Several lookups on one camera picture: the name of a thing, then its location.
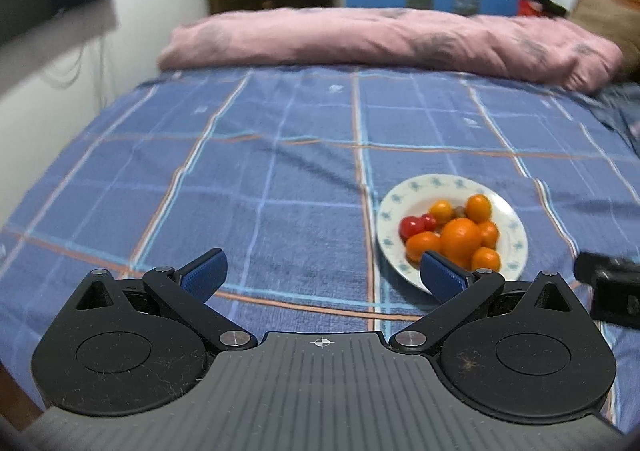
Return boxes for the tangerine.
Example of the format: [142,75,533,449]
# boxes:
[477,220,500,249]
[471,246,501,272]
[428,200,454,226]
[405,231,442,265]
[464,194,492,223]

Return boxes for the large orange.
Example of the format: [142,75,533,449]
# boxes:
[440,218,482,269]

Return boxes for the red cherry tomato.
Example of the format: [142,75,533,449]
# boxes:
[399,216,424,241]
[421,214,438,232]

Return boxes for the white floral plate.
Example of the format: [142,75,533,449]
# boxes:
[376,174,528,292]

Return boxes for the blue plaid bed sheet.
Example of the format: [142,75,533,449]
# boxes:
[1,67,639,450]

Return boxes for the grey blue blanket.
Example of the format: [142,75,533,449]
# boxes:
[594,82,640,156]

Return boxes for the pink floral quilt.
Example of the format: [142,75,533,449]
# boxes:
[157,8,623,93]

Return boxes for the brown pillow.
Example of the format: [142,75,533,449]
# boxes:
[570,0,639,65]

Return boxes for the red black bag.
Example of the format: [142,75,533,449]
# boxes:
[516,0,567,18]

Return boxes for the hanging wall cables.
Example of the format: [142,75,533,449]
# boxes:
[39,35,112,108]

